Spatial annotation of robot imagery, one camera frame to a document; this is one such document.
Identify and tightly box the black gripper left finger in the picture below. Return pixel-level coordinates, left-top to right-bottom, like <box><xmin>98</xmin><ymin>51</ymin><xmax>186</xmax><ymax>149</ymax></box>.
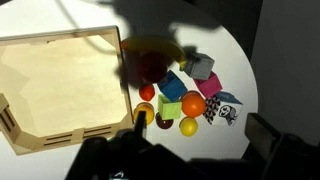
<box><xmin>133</xmin><ymin>111</ymin><xmax>146</xmax><ymax>137</ymax></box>

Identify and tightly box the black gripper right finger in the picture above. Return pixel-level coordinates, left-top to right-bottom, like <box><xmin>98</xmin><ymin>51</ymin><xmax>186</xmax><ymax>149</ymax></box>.
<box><xmin>245</xmin><ymin>113</ymin><xmax>281</xmax><ymax>156</ymax></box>

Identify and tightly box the wooden tray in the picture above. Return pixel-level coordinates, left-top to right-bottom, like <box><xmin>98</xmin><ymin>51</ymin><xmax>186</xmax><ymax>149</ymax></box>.
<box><xmin>0</xmin><ymin>26</ymin><xmax>133</xmax><ymax>155</ymax></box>

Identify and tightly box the yellow toy fruit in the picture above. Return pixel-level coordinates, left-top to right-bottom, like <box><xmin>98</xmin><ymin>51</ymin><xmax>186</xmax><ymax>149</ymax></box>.
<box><xmin>133</xmin><ymin>102</ymin><xmax>155</xmax><ymax>125</ymax></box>

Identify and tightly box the dark red toy plum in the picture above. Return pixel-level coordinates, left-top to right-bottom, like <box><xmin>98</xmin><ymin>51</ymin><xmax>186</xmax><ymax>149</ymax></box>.
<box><xmin>155</xmin><ymin>113</ymin><xmax>173</xmax><ymax>129</ymax></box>

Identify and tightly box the small red-orange toy fruit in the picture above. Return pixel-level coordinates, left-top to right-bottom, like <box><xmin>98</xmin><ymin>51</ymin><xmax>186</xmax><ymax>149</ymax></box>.
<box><xmin>139</xmin><ymin>84</ymin><xmax>155</xmax><ymax>101</ymax></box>

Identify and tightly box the green foam cube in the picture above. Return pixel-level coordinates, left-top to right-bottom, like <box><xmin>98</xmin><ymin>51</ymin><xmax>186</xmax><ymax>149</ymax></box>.
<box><xmin>158</xmin><ymin>94</ymin><xmax>182</xmax><ymax>120</ymax></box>

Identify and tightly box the blue foam cube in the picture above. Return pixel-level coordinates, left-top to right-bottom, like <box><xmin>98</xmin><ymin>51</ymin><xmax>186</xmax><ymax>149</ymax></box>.
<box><xmin>157</xmin><ymin>70</ymin><xmax>187</xmax><ymax>101</ymax></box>

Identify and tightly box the yellow toy lemon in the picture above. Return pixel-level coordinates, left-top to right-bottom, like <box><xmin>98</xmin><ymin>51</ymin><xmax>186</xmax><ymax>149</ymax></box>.
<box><xmin>179</xmin><ymin>117</ymin><xmax>198</xmax><ymax>137</ymax></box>

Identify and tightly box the patterned owl picture cube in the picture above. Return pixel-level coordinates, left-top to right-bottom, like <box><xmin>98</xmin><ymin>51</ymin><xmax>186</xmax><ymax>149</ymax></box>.
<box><xmin>203</xmin><ymin>91</ymin><xmax>243</xmax><ymax>127</ymax></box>

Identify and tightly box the orange ball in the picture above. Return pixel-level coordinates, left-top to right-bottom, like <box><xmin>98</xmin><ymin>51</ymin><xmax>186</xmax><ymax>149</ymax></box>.
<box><xmin>181</xmin><ymin>91</ymin><xmax>206</xmax><ymax>117</ymax></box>

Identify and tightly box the red toy apple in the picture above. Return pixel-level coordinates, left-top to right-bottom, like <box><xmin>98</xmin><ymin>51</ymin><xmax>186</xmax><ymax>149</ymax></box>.
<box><xmin>138</xmin><ymin>52</ymin><xmax>167</xmax><ymax>83</ymax></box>

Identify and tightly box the pink foam cube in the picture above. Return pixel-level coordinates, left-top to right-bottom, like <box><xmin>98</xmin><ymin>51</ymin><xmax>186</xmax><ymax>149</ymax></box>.
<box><xmin>194</xmin><ymin>72</ymin><xmax>223</xmax><ymax>98</ymax></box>

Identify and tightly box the yellow toy banana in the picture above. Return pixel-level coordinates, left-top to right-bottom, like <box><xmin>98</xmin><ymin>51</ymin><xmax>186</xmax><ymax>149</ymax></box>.
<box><xmin>120</xmin><ymin>35</ymin><xmax>187</xmax><ymax>71</ymax></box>

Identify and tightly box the grey foam cube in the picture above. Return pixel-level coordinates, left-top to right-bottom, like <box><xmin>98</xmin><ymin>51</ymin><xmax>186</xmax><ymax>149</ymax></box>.
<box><xmin>184</xmin><ymin>52</ymin><xmax>214</xmax><ymax>80</ymax></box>

